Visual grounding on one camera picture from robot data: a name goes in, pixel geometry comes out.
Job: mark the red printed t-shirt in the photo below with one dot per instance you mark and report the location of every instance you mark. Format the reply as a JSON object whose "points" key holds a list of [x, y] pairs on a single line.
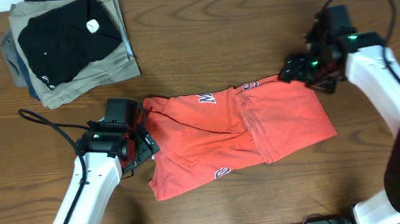
{"points": [[203, 137]]}

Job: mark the black folded shirt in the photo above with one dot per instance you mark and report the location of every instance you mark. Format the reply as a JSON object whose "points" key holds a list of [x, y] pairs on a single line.
{"points": [[62, 42]]}

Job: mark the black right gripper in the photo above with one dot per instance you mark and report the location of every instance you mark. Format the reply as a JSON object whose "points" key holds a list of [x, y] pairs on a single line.
{"points": [[294, 68]]}

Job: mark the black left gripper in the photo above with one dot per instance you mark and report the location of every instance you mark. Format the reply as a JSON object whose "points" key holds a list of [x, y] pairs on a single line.
{"points": [[146, 144]]}

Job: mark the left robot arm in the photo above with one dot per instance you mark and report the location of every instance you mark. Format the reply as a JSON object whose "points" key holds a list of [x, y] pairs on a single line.
{"points": [[93, 182]]}

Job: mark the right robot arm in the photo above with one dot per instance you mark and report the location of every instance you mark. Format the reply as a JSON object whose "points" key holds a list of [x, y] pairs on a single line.
{"points": [[376, 73]]}

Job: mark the grey folded garment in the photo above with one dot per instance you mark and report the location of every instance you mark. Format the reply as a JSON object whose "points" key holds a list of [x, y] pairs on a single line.
{"points": [[10, 54]]}

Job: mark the khaki folded garment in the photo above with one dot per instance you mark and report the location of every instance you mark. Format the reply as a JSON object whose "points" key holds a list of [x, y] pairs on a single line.
{"points": [[119, 65]]}

